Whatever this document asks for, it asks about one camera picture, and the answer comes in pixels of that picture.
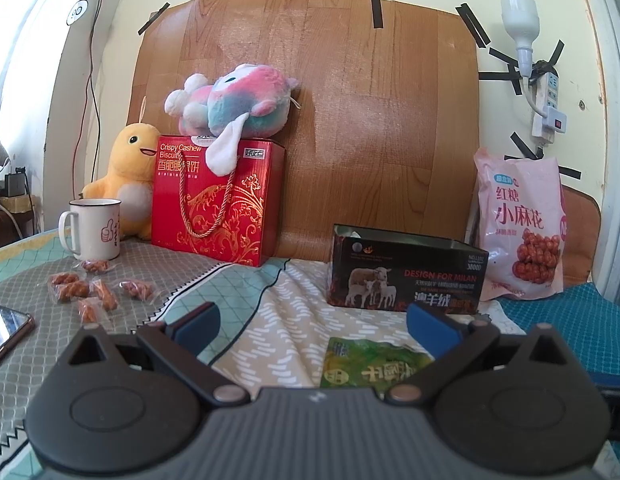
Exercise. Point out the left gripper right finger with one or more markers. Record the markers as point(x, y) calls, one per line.
point(458, 349)

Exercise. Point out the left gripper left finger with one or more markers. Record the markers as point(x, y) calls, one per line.
point(174, 348)

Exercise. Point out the green pea snack bag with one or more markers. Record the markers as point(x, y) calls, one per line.
point(364, 363)

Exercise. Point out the wrapped fried twist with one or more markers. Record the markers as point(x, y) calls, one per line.
point(70, 291)
point(90, 310)
point(103, 292)
point(63, 278)
point(136, 289)

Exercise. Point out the beige patterned cloth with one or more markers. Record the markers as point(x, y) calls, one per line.
point(276, 323)

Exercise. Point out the black sheep print box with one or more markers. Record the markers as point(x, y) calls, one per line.
point(385, 270)

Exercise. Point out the green grid grey blanket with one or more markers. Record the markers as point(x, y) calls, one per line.
point(181, 281)

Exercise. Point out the red gift box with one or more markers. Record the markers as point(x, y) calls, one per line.
point(231, 219)

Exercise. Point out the teal patterned blanket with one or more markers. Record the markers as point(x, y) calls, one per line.
point(588, 323)

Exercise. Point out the pink fried twist bag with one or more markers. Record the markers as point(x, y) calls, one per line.
point(522, 226)

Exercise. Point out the white enamel mug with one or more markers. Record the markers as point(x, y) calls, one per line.
point(89, 229)

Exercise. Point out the smartphone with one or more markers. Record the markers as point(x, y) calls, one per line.
point(14, 326)

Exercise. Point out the brown cushion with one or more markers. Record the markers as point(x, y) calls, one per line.
point(584, 219)

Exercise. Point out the yellow duck plush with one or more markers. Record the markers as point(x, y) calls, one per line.
point(130, 178)

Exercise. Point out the wooden pattern board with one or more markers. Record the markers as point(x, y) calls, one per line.
point(386, 119)

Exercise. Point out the white power strip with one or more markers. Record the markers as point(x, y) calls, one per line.
point(545, 128)

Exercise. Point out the pastel unicorn plush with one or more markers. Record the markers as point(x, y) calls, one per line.
point(251, 102)

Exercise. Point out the white light bulb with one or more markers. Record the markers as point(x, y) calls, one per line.
point(521, 22)

